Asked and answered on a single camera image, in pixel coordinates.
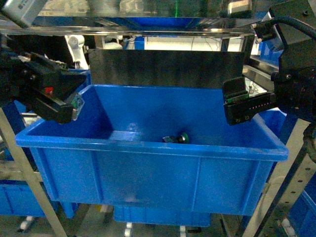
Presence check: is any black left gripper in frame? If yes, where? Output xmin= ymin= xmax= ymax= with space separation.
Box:
xmin=0 ymin=48 xmax=86 ymax=119

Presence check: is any green push button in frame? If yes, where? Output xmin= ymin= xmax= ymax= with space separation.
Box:
xmin=162 ymin=133 xmax=189 ymax=144

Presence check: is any red mushroom push button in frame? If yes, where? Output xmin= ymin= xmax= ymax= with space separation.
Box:
xmin=44 ymin=91 xmax=85 ymax=124

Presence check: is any dark metal back plate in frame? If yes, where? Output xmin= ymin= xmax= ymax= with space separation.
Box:
xmin=88 ymin=49 xmax=244 ymax=89

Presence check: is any blue bin on left shelf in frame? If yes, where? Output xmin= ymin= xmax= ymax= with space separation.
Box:
xmin=16 ymin=85 xmax=288 ymax=215

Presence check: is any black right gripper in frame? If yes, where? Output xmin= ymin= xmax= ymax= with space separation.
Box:
xmin=222 ymin=77 xmax=277 ymax=125

